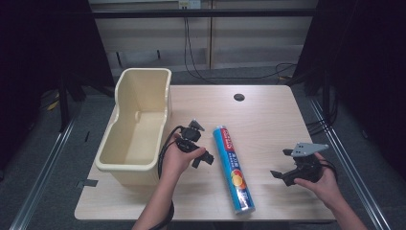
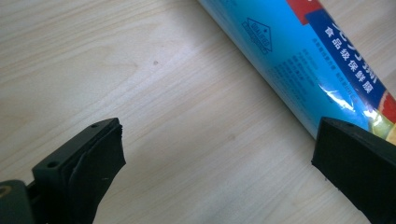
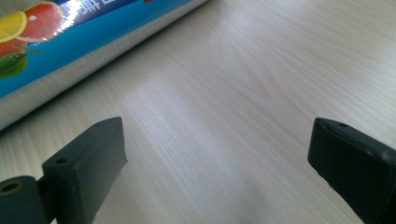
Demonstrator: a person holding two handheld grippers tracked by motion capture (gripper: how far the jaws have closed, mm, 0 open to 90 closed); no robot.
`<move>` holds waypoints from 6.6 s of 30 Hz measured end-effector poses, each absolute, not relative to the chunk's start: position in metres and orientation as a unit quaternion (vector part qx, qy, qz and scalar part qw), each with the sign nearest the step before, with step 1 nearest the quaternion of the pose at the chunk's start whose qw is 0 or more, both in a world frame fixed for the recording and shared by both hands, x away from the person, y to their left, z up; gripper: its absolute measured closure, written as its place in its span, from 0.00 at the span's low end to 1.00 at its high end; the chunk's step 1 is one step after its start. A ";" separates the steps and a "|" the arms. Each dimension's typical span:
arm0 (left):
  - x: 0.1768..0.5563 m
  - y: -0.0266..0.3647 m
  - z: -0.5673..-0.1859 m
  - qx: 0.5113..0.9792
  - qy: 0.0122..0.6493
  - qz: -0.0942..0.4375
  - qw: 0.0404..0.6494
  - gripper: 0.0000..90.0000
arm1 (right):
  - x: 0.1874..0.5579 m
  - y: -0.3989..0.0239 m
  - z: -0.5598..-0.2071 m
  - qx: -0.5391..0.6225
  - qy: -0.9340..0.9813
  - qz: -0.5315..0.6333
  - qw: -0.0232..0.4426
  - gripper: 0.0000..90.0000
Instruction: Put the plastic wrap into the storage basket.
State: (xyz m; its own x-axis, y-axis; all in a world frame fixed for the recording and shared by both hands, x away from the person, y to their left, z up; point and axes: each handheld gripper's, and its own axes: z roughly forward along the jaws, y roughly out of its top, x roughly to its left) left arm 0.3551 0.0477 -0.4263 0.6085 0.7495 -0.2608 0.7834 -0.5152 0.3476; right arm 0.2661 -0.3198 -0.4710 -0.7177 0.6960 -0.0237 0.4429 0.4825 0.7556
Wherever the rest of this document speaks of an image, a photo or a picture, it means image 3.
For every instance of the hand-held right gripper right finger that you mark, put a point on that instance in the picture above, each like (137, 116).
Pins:
(351, 168)

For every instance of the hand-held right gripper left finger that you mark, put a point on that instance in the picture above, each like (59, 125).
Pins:
(83, 169)

